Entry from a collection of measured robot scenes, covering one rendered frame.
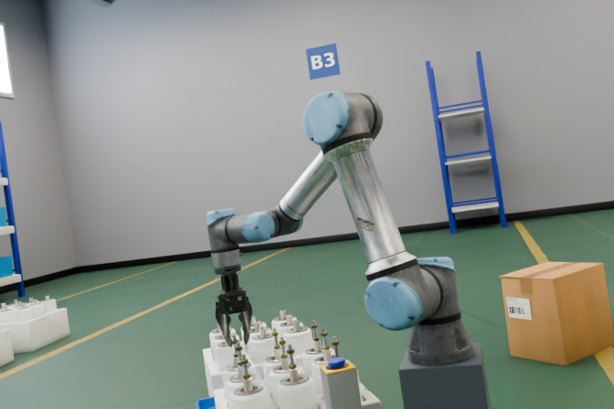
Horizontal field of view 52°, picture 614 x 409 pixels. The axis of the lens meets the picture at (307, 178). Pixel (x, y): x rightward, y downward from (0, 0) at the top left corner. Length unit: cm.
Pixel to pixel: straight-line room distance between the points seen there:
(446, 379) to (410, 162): 650
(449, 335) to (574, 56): 670
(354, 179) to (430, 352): 42
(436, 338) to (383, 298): 19
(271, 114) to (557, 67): 352
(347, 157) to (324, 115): 10
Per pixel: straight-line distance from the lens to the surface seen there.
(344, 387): 148
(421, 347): 148
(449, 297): 146
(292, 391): 163
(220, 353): 216
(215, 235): 166
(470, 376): 146
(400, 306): 132
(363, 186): 135
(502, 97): 787
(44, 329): 431
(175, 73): 886
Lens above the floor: 73
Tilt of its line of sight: 1 degrees up
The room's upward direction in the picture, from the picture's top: 8 degrees counter-clockwise
